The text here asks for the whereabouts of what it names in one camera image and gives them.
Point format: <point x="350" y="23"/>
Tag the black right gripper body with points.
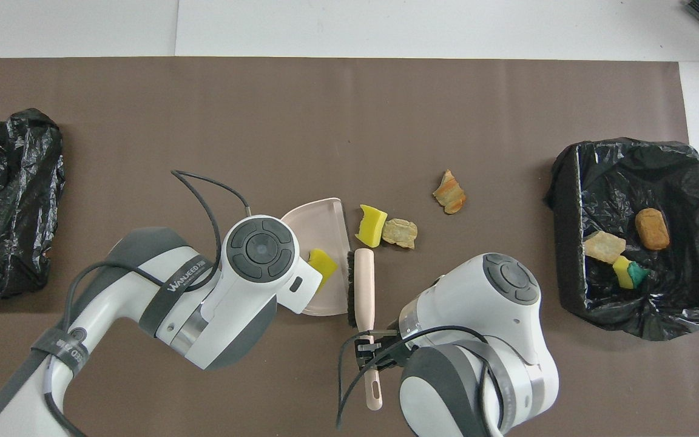
<point x="398" y="353"/>

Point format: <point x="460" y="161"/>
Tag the beige hand brush black bristles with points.
<point x="364" y="285"/>

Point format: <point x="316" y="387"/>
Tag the beige sponge chunk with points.
<point x="603" y="246"/>
<point x="399" y="233"/>

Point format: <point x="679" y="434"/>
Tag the pale pink plastic dustpan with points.
<point x="325" y="224"/>

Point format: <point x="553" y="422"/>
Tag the orange striped sponge chunk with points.
<point x="450" y="193"/>

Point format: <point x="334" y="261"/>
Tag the yellow green sponge piece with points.
<point x="628" y="273"/>

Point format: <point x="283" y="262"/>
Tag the brown oval sponge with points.
<point x="653" y="229"/>

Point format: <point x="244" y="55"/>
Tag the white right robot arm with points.
<point x="477" y="315"/>

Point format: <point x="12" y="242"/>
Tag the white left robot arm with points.
<point x="143" y="303"/>

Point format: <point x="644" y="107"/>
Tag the brown paper table mat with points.
<point x="349" y="109"/>

